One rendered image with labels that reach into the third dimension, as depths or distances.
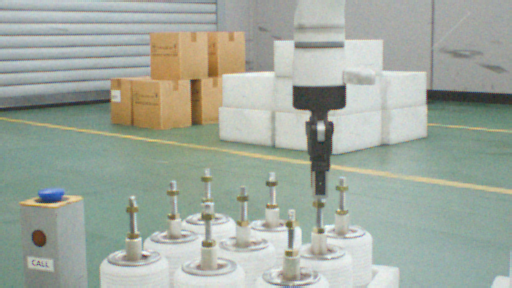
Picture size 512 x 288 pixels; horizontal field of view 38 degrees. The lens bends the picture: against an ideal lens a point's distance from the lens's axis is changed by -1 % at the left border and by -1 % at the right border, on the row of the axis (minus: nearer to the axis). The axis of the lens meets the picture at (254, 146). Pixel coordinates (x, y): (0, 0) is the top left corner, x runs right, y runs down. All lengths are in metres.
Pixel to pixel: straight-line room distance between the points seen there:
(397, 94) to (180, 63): 1.46
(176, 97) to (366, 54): 1.45
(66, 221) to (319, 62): 0.46
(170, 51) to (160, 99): 0.34
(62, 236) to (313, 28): 0.49
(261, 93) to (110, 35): 3.12
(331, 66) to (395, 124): 2.91
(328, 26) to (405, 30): 5.81
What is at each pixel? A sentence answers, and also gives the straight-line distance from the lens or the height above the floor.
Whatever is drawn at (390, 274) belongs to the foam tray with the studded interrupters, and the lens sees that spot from 1.22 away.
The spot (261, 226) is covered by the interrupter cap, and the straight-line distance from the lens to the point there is 1.22.
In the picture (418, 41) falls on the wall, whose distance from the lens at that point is 6.73.
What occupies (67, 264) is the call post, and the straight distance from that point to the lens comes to 1.17.
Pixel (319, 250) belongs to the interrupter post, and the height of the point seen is 0.26.
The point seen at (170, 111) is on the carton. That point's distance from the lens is 4.64.
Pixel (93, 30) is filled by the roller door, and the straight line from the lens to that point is 6.67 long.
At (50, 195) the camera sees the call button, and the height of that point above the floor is 0.33.
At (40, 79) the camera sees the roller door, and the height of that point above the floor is 0.24.
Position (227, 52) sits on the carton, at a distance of 4.98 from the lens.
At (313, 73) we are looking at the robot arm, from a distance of 0.99.
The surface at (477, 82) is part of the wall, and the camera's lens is 6.45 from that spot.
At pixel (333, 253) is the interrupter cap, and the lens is 1.07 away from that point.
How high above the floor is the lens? 0.56
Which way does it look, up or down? 8 degrees down
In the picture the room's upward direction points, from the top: 1 degrees counter-clockwise
